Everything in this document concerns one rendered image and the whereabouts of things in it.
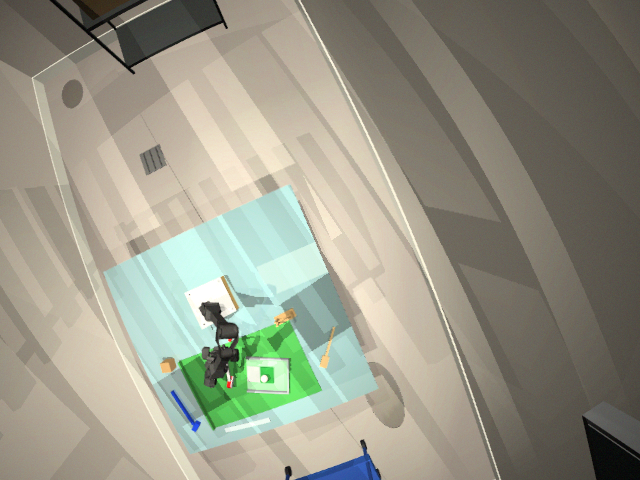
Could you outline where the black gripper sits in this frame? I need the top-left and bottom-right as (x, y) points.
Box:
(202, 346), (240, 362)

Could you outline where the green flat mat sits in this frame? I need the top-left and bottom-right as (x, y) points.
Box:
(181, 320), (322, 428)

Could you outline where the blue toy putter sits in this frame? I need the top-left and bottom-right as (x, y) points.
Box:
(170, 391), (201, 432)

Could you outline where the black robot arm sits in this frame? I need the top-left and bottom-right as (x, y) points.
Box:
(198, 301), (239, 388)

